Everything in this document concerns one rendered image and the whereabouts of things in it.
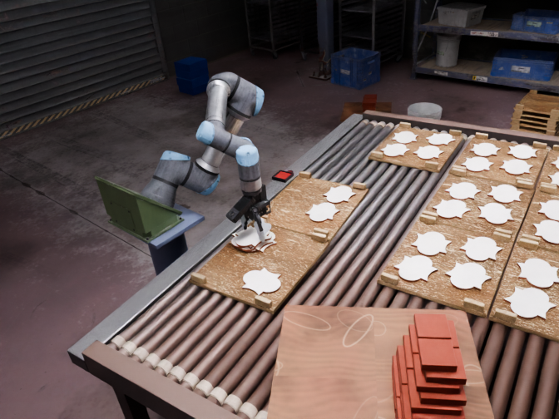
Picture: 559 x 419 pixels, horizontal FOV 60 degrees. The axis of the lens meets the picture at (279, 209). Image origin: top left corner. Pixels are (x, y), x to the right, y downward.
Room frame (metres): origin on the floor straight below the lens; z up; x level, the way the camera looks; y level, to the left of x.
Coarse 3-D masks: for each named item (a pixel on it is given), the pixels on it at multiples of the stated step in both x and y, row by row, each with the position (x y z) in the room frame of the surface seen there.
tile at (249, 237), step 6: (252, 228) 1.55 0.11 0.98; (240, 234) 1.52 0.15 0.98; (246, 234) 1.51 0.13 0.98; (252, 234) 1.51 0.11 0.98; (240, 240) 1.48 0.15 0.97; (246, 240) 1.48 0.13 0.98; (252, 240) 1.47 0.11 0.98; (258, 240) 1.47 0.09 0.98; (240, 246) 1.45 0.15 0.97; (246, 246) 1.45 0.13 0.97
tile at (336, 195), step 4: (332, 188) 1.85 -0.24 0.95; (336, 188) 1.85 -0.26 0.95; (340, 188) 1.85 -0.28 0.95; (344, 188) 1.84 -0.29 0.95; (348, 188) 1.84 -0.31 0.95; (328, 192) 1.82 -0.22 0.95; (332, 192) 1.82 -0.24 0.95; (336, 192) 1.81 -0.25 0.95; (340, 192) 1.81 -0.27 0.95; (344, 192) 1.81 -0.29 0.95; (348, 192) 1.80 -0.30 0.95; (324, 196) 1.80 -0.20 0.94; (328, 196) 1.79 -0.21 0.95; (332, 196) 1.78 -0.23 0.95; (336, 196) 1.78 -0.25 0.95; (340, 196) 1.78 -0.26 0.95; (344, 196) 1.77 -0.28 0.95; (348, 196) 1.77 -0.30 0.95; (352, 196) 1.78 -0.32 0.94; (328, 200) 1.76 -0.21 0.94; (332, 200) 1.75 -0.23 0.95; (336, 200) 1.75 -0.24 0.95; (340, 200) 1.74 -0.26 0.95; (344, 200) 1.74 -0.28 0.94; (348, 200) 1.74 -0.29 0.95
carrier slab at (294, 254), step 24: (288, 240) 1.51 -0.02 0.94; (312, 240) 1.49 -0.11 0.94; (216, 264) 1.40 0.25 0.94; (240, 264) 1.39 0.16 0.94; (264, 264) 1.37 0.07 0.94; (288, 264) 1.36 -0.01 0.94; (312, 264) 1.36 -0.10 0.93; (216, 288) 1.27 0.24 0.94; (240, 288) 1.26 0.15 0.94; (288, 288) 1.23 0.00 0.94
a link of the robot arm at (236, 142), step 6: (234, 138) 1.60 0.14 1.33; (240, 138) 1.62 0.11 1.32; (246, 138) 1.66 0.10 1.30; (234, 144) 1.58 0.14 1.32; (240, 144) 1.59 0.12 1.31; (246, 144) 1.60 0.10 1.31; (252, 144) 1.64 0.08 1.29; (228, 150) 1.58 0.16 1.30; (234, 150) 1.58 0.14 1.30; (234, 156) 1.59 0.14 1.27
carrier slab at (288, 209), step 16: (288, 192) 1.87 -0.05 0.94; (304, 192) 1.85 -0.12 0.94; (320, 192) 1.84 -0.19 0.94; (352, 192) 1.82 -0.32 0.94; (368, 192) 1.82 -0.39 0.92; (272, 208) 1.75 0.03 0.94; (288, 208) 1.74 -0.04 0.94; (304, 208) 1.72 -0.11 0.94; (336, 208) 1.70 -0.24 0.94; (352, 208) 1.69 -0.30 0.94; (272, 224) 1.62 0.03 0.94; (288, 224) 1.61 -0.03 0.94; (304, 224) 1.60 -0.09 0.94; (320, 224) 1.59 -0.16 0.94; (336, 224) 1.58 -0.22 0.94
